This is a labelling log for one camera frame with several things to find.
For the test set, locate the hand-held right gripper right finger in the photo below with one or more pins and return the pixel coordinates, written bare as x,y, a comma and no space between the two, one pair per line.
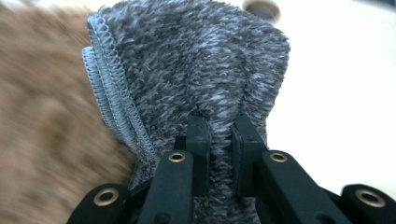
247,149

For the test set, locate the grey fluffy cloth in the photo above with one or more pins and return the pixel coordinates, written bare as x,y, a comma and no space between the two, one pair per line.
193,62

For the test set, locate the brown teddy bear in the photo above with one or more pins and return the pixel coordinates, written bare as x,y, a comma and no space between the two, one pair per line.
46,124

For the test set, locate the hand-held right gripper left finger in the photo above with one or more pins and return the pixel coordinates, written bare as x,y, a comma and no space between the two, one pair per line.
196,149

